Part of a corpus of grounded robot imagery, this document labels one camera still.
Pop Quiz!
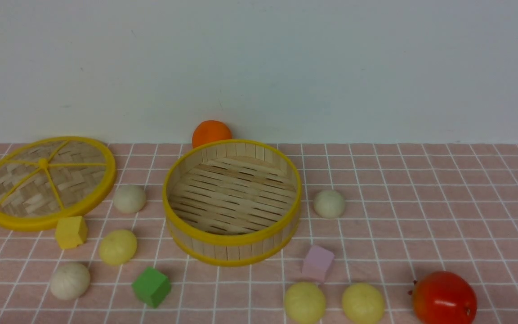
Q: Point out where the white bun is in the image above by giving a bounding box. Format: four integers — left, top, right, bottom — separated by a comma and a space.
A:
49, 262, 91, 300
313, 189, 347, 219
113, 184, 147, 215

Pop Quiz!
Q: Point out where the yellow bun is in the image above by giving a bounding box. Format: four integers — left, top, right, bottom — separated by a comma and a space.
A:
342, 282, 386, 324
284, 282, 326, 324
98, 229, 138, 266

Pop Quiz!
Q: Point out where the yellow-rimmed bamboo steamer tray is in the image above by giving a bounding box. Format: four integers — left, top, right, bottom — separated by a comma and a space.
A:
162, 139, 302, 267

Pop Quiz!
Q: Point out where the yellow-rimmed woven steamer lid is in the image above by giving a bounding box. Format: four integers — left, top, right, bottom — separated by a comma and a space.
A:
0, 137, 117, 232

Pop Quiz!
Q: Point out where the orange fruit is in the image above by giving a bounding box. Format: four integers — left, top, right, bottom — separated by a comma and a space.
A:
192, 120, 232, 149

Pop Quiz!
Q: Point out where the pink foam cube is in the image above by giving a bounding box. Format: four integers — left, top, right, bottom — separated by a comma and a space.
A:
301, 245, 335, 283

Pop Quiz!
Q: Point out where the pink checkered tablecloth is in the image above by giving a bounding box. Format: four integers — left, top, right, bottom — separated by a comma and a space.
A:
0, 144, 518, 324

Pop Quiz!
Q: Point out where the green foam cube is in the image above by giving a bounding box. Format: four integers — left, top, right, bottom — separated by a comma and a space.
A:
131, 267, 171, 308

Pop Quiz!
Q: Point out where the yellow foam cube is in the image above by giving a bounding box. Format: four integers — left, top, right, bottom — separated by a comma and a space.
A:
55, 216, 88, 250

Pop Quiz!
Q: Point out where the red apple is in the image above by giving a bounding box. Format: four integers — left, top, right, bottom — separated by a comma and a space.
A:
408, 270, 478, 324

